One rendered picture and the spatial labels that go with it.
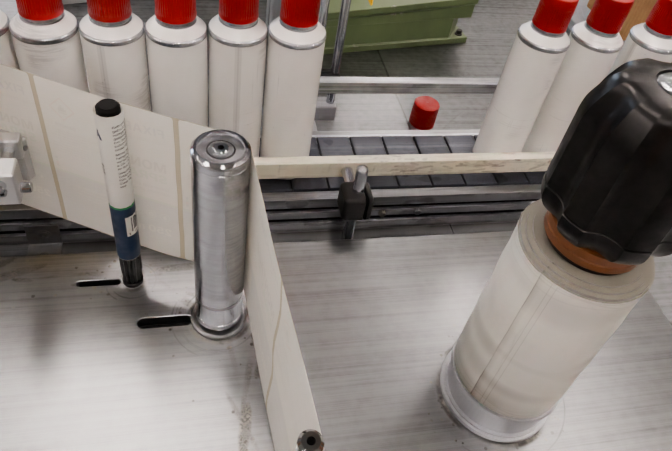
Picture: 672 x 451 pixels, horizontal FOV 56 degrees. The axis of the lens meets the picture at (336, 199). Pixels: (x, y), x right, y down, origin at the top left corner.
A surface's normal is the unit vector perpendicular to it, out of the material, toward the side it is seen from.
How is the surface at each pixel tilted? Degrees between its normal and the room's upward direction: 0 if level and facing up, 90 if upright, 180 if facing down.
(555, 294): 92
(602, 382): 0
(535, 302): 91
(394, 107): 0
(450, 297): 0
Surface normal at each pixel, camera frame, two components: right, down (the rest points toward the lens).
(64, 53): 0.69, 0.58
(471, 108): 0.14, -0.70
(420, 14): 0.35, 0.69
